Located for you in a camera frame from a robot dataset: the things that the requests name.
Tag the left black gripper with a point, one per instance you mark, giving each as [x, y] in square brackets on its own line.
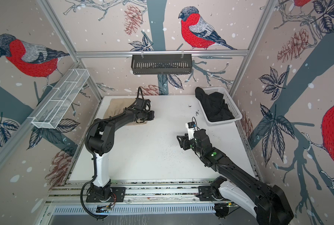
[152, 116]

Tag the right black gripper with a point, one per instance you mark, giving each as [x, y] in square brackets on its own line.
[185, 140]

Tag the beige drawstring shorts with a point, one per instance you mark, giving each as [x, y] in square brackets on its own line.
[118, 105]

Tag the white plastic laundry basket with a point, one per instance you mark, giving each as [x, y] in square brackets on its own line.
[232, 106]

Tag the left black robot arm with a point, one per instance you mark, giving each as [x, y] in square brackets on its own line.
[99, 141]

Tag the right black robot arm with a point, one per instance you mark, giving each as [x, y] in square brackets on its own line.
[268, 204]

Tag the black shorts in basket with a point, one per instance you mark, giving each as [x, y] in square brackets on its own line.
[214, 106]

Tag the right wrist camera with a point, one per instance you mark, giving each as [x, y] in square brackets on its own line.
[191, 128]

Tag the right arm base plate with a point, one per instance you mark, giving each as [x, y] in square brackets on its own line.
[208, 193]

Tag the black hanging wire basket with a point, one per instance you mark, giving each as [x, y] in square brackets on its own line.
[162, 64]

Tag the aluminium mounting rail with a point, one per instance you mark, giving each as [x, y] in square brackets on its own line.
[136, 192]

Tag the horizontal aluminium frame bar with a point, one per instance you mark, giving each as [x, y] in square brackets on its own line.
[126, 54]

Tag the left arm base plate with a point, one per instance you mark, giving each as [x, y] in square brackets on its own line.
[112, 194]

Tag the white wire mesh shelf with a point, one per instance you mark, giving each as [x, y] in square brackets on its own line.
[62, 97]

